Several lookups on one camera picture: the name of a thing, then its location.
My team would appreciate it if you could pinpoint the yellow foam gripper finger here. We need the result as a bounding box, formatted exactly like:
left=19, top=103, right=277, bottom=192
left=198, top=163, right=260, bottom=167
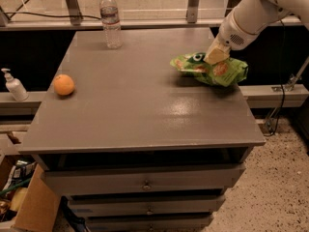
left=204, top=38, right=231, bottom=65

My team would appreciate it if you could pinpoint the green rice chip bag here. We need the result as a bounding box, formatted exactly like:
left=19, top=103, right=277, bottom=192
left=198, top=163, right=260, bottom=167
left=170, top=52, right=248, bottom=87

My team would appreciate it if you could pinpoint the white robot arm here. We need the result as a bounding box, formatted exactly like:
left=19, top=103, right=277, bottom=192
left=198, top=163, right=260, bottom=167
left=204, top=0, right=309, bottom=65

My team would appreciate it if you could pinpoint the clear plastic water bottle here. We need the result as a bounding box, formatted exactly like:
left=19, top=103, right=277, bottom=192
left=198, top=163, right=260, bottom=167
left=99, top=0, right=123, bottom=49

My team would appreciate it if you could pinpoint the white pump dispenser bottle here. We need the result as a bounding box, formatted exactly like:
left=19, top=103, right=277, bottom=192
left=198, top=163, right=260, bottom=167
left=1, top=68, right=28, bottom=102

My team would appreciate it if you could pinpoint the grey drawer cabinet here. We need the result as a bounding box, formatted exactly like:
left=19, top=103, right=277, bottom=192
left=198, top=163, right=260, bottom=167
left=22, top=29, right=264, bottom=232

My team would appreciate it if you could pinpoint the top drawer knob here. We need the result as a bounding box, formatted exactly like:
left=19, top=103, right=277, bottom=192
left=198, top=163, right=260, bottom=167
left=142, top=182, right=152, bottom=191

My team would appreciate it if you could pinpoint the orange fruit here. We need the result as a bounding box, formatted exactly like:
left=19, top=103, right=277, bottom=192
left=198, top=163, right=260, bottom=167
left=53, top=74, right=75, bottom=96

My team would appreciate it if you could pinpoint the cardboard box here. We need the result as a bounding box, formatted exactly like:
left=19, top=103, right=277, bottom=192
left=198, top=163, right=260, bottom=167
left=0, top=165, right=60, bottom=232

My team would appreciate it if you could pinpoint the black cable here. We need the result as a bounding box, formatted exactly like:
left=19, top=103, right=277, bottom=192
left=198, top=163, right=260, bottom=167
left=4, top=11, right=102, bottom=21

